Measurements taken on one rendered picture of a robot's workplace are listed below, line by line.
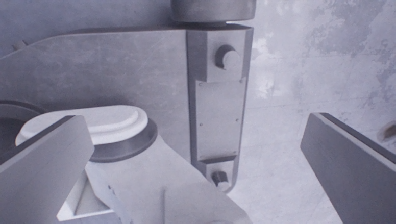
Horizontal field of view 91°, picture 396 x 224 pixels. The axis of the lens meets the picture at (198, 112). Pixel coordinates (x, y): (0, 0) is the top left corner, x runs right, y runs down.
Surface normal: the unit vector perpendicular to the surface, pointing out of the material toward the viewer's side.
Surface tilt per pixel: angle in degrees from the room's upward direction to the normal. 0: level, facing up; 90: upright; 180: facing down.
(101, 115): 90
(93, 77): 0
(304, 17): 0
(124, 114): 90
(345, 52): 0
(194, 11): 37
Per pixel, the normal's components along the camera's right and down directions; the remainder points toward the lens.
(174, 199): -0.10, -0.99
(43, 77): 0.19, 0.47
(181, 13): -0.69, 0.38
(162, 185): -0.01, -0.88
